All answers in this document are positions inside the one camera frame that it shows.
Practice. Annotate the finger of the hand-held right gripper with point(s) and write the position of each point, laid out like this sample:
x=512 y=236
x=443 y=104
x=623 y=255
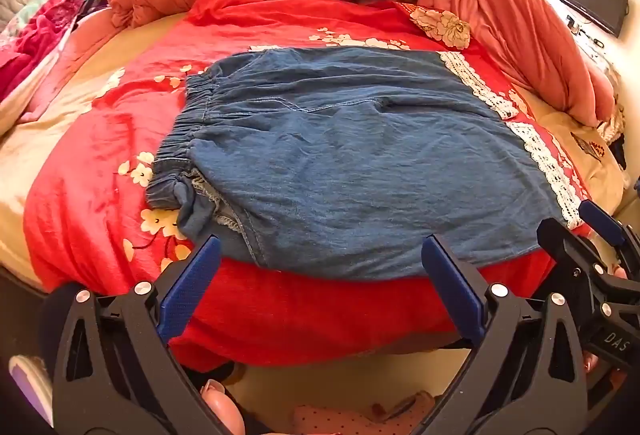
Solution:
x=565 y=245
x=600 y=217

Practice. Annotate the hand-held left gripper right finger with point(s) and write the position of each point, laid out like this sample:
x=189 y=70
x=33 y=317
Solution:
x=452 y=285

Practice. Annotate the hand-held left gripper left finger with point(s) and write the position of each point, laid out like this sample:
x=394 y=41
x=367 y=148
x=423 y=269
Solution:
x=192 y=285

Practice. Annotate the denim skirt with lace hem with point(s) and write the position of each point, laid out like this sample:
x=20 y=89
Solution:
x=350 y=155

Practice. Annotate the person's right hand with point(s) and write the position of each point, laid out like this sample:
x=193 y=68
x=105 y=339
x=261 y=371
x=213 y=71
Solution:
x=593 y=361

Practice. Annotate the person's left hand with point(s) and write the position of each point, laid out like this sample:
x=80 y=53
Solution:
x=222 y=407

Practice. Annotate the dark cloth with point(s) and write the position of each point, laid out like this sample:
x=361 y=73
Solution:
x=620 y=152

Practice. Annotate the small colourful patch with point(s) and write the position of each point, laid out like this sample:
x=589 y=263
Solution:
x=590 y=147

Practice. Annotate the red floral blanket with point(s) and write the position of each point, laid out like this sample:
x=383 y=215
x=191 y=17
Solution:
x=100 y=155

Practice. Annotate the pink dotted clothing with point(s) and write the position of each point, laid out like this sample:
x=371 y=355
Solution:
x=350 y=420

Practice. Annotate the white purple object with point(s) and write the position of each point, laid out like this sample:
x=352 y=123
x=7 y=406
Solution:
x=30 y=385

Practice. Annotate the beige bed sheet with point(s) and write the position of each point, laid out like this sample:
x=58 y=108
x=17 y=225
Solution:
x=20 y=175

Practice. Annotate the pink clothes pile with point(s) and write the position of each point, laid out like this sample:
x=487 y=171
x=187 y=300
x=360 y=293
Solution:
x=40 y=30

